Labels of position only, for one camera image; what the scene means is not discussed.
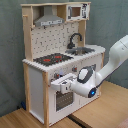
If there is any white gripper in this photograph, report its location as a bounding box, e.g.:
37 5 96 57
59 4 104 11
51 73 77 94

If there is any white oven door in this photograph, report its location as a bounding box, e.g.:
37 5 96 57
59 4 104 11
49 87 79 123

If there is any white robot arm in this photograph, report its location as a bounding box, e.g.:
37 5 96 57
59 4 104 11
51 35 128 98

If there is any wooden toy kitchen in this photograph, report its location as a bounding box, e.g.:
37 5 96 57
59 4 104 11
22 2 105 128

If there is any black toy stovetop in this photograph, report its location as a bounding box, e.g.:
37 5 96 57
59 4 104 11
34 53 71 66

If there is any grey toy sink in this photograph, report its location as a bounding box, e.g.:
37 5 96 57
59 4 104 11
65 47 95 55

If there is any black toy faucet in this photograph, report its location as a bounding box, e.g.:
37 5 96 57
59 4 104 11
67 33 83 49

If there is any grey range hood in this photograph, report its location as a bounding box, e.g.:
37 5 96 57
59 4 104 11
35 6 64 27

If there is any toy microwave oven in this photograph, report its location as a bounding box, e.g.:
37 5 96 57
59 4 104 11
66 3 90 21

